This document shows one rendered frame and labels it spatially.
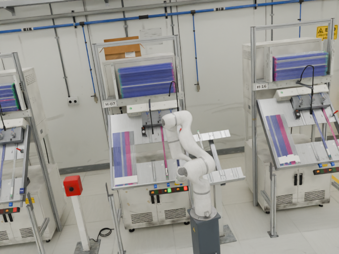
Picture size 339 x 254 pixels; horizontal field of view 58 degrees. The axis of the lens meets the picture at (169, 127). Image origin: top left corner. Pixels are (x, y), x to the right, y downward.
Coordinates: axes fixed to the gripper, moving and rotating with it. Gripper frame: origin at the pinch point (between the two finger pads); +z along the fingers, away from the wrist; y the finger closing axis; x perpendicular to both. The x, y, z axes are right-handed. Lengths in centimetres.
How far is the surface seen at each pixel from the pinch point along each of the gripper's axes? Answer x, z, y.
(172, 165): 16.7, 5.3, -5.5
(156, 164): 19.8, 5.3, -19.1
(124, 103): 80, -2, -43
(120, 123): 63, 5, -48
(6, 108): 85, -10, -149
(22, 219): -5, 54, -157
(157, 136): 45.6, 5.3, -15.5
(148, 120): 60, -2, -23
